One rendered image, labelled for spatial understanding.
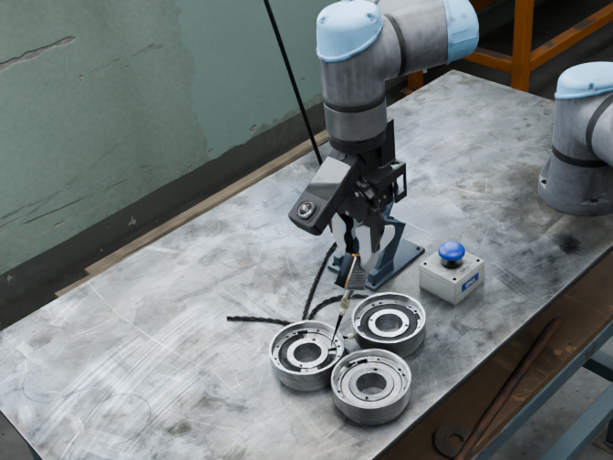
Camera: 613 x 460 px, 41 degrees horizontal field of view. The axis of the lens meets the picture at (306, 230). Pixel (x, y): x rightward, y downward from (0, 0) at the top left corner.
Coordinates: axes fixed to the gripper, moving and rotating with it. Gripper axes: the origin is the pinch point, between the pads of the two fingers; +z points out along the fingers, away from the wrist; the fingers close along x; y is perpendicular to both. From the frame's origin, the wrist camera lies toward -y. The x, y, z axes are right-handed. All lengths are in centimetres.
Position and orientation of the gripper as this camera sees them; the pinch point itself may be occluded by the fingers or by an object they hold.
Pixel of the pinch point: (356, 263)
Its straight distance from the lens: 111.6
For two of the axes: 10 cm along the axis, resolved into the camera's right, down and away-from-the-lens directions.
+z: 1.0, 8.0, 5.9
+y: 6.9, -4.9, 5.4
